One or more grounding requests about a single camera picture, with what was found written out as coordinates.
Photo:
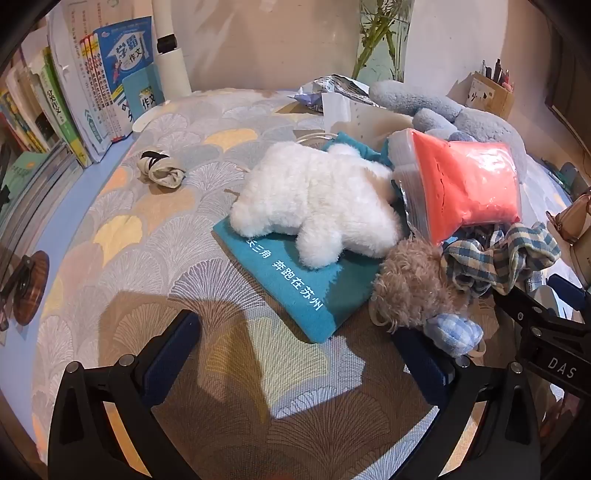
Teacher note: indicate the beige perforated sheet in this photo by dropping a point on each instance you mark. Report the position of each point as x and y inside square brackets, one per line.
[364, 120]

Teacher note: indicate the bunch of pens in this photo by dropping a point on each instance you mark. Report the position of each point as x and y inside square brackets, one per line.
[498, 74]

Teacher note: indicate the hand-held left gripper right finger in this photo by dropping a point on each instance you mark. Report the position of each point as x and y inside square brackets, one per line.
[425, 369]

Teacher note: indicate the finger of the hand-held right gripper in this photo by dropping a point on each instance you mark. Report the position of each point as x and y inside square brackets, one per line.
[565, 285]
[531, 309]

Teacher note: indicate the blue plaid cloth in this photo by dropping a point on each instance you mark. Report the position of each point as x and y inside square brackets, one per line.
[521, 249]

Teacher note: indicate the white and black sock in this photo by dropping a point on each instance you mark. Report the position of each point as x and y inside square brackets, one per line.
[161, 170]

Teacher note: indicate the row of books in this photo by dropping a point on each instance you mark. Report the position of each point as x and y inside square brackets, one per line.
[92, 78]

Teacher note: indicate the fan-patterned table mat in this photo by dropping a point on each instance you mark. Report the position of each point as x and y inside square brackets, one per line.
[161, 240]

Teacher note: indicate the glass vase with green stems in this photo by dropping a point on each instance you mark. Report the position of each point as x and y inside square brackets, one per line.
[383, 41]

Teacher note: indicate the orange clay zip bag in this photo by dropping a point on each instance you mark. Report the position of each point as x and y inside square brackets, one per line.
[471, 184]

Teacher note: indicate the beige handbag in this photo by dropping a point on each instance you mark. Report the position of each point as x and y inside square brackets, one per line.
[572, 217]

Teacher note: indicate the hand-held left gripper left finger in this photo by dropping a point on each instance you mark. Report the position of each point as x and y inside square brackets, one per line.
[171, 362]

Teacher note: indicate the white plush toy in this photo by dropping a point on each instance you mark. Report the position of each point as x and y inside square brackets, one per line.
[314, 203]

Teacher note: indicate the brown curly plush toy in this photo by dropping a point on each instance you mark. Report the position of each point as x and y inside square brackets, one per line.
[411, 281]

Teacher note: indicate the crumpled printed wrapper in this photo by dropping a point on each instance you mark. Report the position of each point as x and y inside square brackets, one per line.
[332, 87]

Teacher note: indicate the beige pen holder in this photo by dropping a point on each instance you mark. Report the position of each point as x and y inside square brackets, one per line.
[491, 99]

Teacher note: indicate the green box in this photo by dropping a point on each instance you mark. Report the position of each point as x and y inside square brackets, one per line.
[563, 175]

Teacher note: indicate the round wooden disc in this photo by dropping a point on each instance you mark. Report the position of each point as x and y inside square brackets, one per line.
[34, 290]

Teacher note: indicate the grey-blue plush toy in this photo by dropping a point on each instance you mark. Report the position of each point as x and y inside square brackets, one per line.
[475, 124]

